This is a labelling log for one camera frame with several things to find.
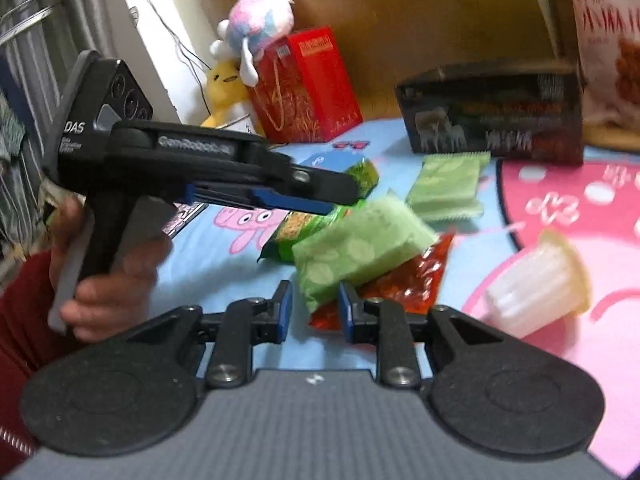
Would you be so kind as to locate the pink blue plush toy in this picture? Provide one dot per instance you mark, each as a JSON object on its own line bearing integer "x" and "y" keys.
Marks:
{"x": 257, "y": 22}

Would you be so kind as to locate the grey curtain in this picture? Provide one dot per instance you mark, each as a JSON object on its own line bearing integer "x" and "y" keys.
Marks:
{"x": 35, "y": 35}

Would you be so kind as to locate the red snack packet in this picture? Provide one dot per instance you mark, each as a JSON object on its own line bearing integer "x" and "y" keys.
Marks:
{"x": 415, "y": 280}

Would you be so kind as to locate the person's left forearm red sleeve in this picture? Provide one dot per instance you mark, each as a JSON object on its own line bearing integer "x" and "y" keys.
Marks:
{"x": 25, "y": 320}

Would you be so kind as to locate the pale green flat snack packet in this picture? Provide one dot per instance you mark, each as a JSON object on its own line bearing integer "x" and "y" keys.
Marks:
{"x": 447, "y": 185}

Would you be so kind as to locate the dark patterned packet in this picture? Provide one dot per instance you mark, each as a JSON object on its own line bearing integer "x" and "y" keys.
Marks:
{"x": 185, "y": 220}

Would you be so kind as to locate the yellow plush toy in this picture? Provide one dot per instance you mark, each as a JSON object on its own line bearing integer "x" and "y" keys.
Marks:
{"x": 225, "y": 87}

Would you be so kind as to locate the pink round mat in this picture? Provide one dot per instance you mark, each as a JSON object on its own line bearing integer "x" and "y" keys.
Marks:
{"x": 565, "y": 195}

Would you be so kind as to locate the white jelly cup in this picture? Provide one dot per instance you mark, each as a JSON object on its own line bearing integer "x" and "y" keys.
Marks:
{"x": 537, "y": 285}

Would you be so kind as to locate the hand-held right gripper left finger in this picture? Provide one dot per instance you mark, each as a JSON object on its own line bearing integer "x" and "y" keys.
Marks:
{"x": 284, "y": 312}

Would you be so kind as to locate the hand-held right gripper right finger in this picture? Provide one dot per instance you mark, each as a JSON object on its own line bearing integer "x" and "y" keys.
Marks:
{"x": 345, "y": 312}

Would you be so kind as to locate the green yellow noodle snack packet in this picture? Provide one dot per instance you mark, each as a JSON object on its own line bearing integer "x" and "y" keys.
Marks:
{"x": 295, "y": 232}

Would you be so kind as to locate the wood pattern panel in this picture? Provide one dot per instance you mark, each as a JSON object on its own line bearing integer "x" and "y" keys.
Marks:
{"x": 400, "y": 20}

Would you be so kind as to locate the white mug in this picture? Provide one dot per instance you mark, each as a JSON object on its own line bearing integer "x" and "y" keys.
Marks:
{"x": 237, "y": 122}

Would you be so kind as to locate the dark cardboard box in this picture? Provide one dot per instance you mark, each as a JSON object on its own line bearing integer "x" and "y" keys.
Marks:
{"x": 500, "y": 115}

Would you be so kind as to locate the green striped snack packet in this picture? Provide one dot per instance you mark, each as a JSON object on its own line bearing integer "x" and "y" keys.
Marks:
{"x": 362, "y": 172}

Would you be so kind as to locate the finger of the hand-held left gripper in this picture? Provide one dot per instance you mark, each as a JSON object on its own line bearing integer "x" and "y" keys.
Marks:
{"x": 320, "y": 187}

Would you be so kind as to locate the red gift box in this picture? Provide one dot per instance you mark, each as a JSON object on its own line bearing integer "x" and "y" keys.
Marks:
{"x": 305, "y": 90}

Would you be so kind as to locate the large pink white snack bag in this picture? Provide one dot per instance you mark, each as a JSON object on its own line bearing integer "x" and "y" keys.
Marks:
{"x": 607, "y": 50}

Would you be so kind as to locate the light green dotted snack packet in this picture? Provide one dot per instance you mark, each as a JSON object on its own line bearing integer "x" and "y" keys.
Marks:
{"x": 365, "y": 245}

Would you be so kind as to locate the person's left hand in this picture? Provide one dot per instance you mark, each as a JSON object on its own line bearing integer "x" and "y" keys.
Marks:
{"x": 110, "y": 302}

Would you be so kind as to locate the blue printed blanket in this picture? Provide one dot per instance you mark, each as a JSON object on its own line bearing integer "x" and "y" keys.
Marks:
{"x": 200, "y": 272}

